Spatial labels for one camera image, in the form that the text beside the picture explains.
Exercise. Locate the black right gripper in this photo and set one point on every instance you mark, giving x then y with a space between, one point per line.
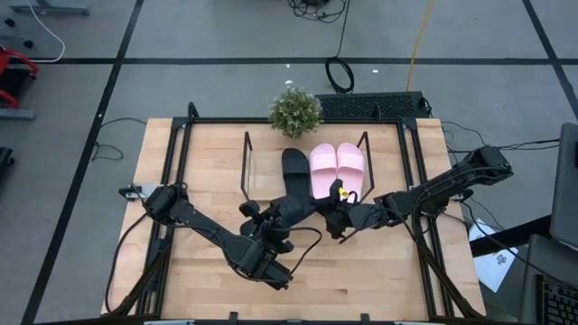
343 216

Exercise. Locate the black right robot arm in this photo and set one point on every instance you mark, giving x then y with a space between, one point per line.
433 189

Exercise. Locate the grey monitor back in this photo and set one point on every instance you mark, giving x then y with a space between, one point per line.
566 189

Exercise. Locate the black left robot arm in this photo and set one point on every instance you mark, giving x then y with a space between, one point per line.
203 225

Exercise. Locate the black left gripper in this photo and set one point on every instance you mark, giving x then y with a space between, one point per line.
271 230

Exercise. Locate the white paper sheet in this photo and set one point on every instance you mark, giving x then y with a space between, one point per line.
494 266

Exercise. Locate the grey metal foot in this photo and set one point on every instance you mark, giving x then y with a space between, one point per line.
49 8

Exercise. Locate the potted green plant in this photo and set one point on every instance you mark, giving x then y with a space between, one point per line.
295 113

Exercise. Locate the black frame wooden shoe shelf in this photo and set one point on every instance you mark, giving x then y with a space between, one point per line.
266 176

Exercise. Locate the black floor bar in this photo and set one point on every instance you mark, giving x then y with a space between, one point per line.
506 237

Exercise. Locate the silver metal bracket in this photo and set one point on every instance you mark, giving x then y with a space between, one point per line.
149 189

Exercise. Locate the yellow tag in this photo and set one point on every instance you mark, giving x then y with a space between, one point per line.
343 193

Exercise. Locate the red metal frame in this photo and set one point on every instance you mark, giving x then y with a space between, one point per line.
18 55

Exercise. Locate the pink rubber slide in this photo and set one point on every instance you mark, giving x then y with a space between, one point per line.
323 167
351 164

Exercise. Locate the grey metal plate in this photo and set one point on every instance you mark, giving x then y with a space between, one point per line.
15 114

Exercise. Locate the black table clamp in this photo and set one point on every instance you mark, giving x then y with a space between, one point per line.
365 319
233 318

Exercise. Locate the black rubber slide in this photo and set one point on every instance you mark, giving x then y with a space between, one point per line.
295 167
289 210

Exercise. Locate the black keyboard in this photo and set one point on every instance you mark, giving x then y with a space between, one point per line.
560 302

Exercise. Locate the black table rig frame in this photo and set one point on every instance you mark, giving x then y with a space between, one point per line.
217 121

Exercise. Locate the grey desk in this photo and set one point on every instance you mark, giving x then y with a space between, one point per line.
542 257

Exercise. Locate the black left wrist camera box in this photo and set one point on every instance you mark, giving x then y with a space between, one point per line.
249 208

